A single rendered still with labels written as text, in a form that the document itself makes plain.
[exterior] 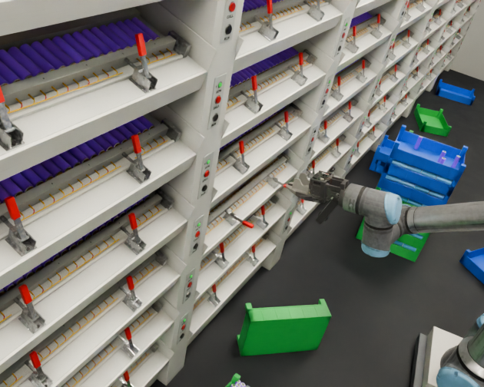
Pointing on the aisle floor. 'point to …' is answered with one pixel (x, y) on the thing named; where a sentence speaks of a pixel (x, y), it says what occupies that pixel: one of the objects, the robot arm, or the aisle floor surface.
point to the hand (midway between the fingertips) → (290, 186)
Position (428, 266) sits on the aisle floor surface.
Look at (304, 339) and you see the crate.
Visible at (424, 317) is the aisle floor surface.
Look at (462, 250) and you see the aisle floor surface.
